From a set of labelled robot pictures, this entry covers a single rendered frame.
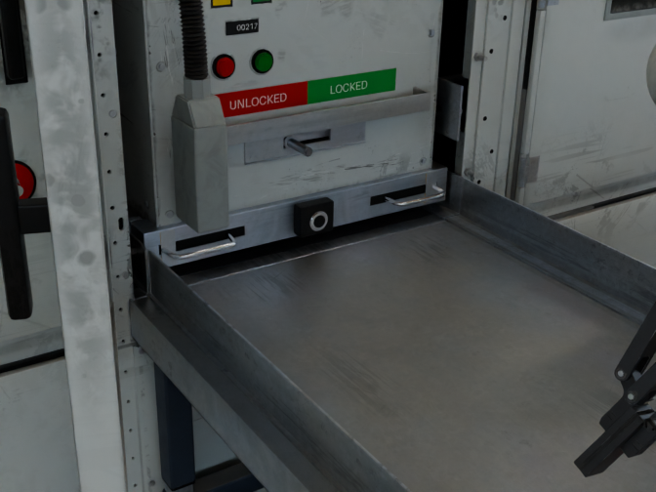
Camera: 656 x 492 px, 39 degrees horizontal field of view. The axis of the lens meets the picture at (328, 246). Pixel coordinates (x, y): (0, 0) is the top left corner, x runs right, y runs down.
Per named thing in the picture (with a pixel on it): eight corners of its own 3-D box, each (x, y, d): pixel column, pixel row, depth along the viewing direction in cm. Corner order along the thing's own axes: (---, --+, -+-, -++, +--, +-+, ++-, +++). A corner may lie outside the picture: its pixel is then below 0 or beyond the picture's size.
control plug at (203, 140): (230, 227, 124) (227, 100, 117) (197, 235, 122) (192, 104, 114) (205, 208, 130) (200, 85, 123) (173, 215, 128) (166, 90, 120)
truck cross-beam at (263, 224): (445, 200, 158) (448, 167, 155) (145, 272, 131) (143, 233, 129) (427, 190, 162) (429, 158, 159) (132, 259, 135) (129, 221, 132)
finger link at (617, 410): (650, 391, 72) (624, 362, 73) (606, 433, 74) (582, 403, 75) (658, 389, 73) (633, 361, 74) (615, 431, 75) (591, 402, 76)
